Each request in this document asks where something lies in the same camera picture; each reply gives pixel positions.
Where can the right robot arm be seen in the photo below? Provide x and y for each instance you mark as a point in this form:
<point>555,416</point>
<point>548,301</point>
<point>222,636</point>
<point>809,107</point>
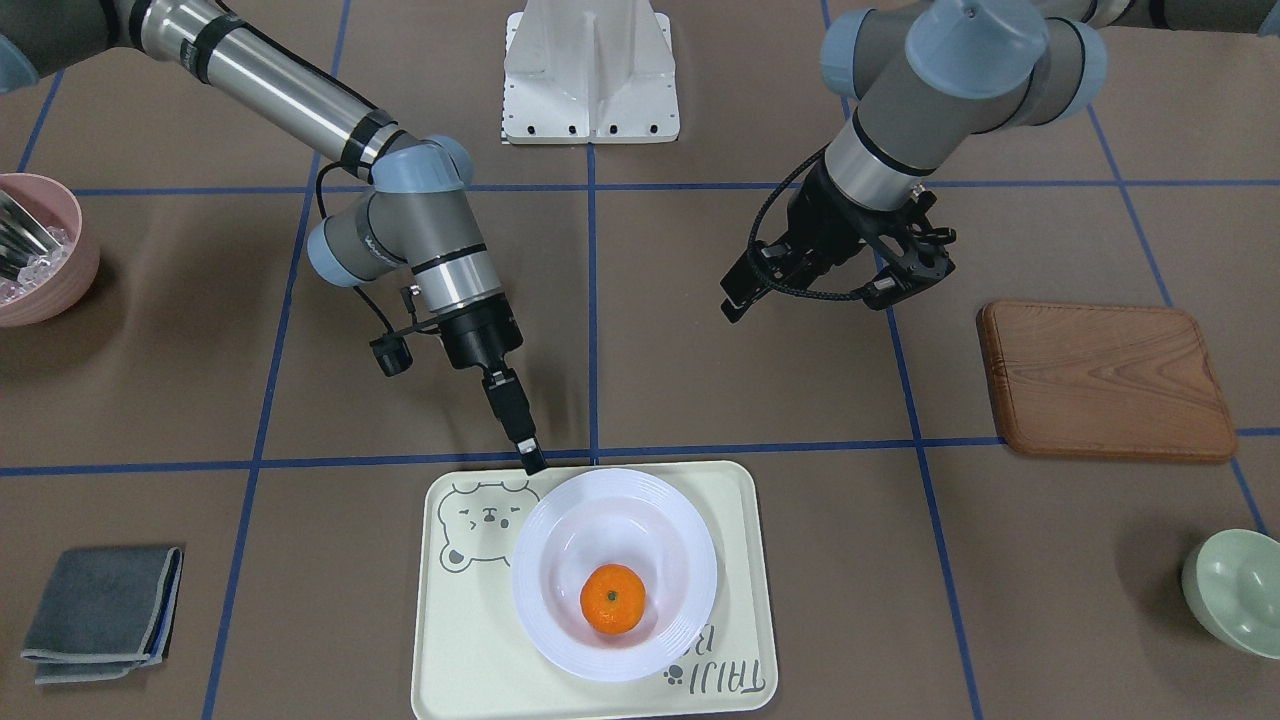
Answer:
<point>416,213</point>

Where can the metal tongs in bowl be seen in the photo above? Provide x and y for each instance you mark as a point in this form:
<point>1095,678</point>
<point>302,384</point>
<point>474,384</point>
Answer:
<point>29,248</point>

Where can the pink bowl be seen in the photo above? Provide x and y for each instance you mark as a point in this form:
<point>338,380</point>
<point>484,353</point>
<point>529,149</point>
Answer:
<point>53,205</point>

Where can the white round plate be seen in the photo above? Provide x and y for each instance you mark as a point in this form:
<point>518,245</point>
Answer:
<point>623,517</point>

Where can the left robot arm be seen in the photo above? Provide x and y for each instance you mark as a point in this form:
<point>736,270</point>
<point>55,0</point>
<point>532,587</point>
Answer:
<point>923,78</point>

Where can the wooden cutting board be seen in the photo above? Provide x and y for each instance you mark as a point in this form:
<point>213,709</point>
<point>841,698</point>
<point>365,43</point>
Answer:
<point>1114,382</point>

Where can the grey folded cloth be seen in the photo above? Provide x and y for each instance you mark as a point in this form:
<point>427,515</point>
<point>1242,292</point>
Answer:
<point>105,612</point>

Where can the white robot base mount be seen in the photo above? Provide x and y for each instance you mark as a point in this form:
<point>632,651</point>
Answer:
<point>589,72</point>

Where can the cream bear tray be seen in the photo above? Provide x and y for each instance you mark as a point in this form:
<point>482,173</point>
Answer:
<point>472,659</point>

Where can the green bowl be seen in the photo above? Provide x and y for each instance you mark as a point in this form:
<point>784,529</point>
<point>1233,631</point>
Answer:
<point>1230,582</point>

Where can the orange fruit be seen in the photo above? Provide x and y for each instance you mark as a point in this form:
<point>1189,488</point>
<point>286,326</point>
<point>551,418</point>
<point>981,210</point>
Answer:
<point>613,599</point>

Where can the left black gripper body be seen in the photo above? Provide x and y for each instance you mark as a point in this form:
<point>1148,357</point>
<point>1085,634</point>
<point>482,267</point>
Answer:
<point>826,226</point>

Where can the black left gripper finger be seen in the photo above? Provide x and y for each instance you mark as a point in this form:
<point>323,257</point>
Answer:
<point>748,279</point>
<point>735,309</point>

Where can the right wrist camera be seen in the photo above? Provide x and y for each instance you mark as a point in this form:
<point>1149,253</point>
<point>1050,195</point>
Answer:
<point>391,350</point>

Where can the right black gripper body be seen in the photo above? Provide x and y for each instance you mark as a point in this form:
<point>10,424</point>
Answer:
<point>483,340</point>

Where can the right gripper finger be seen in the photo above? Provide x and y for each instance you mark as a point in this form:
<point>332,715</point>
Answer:
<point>510,405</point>

